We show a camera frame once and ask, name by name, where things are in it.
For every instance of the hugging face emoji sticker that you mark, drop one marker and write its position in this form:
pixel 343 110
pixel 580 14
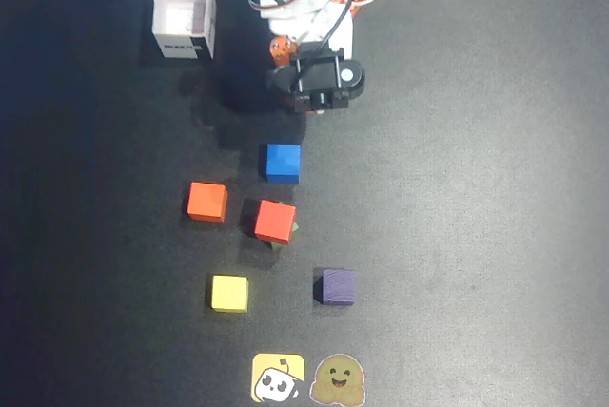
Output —
pixel 338 379

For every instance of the orange wooden cube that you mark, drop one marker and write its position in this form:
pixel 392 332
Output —
pixel 207 201

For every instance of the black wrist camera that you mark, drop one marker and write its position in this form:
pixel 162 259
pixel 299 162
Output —
pixel 328 79

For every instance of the white open cardboard box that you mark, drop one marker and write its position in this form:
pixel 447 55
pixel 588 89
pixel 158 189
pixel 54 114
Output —
pixel 185 17

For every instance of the green wooden cube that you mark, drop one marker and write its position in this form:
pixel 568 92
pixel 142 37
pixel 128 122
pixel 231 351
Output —
pixel 294 228

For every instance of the red wooden cube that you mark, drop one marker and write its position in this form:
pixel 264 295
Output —
pixel 275 220

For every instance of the yellow wooden cube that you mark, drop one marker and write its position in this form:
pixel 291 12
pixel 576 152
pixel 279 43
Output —
pixel 229 294

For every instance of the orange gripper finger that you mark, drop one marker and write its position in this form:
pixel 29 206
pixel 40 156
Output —
pixel 281 50

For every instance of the black fabric mat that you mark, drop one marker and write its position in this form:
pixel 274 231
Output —
pixel 476 236

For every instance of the purple wooden cube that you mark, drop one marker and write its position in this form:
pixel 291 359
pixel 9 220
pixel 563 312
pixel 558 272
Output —
pixel 337 287

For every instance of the blue wooden cube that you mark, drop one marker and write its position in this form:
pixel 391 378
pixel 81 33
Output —
pixel 283 163

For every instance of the yellow robot face sticker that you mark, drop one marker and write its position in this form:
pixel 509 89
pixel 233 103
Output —
pixel 277 377

